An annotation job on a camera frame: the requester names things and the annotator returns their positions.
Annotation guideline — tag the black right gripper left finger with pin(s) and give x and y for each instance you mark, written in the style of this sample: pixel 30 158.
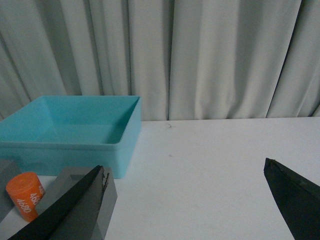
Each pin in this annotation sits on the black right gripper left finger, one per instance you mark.
pixel 14 228

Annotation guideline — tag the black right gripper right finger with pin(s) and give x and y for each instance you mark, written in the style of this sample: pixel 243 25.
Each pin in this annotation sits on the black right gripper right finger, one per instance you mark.
pixel 297 198

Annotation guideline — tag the gray block with square hole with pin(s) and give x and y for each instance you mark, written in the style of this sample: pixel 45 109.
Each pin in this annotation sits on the gray block with square hole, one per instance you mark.
pixel 89 217

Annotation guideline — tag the orange cylinder part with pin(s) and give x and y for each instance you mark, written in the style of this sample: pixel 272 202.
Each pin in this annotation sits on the orange cylinder part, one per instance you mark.
pixel 26 191

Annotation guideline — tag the gray block with round hole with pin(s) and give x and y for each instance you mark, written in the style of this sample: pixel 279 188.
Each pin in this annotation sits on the gray block with round hole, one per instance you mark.
pixel 8 170

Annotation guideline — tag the blue plastic box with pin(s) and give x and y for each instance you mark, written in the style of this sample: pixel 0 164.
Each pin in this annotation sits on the blue plastic box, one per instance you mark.
pixel 54 132

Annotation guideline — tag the white curtain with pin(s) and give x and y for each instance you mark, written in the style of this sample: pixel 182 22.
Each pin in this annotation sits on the white curtain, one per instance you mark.
pixel 187 59

